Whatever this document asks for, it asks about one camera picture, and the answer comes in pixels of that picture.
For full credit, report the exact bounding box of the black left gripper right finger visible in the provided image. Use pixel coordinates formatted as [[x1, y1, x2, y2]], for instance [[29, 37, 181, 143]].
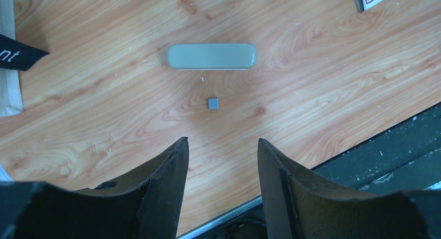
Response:
[[257, 139, 440, 238]]

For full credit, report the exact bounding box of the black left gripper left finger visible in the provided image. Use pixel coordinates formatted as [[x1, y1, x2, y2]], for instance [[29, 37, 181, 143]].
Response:
[[1, 137, 189, 238]]

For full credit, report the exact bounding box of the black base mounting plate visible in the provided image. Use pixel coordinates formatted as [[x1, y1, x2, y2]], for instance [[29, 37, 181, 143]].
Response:
[[183, 104, 440, 238]]

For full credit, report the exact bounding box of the beige canvas tote bag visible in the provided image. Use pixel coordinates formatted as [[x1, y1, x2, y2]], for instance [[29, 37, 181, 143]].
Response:
[[0, 0, 50, 117]]

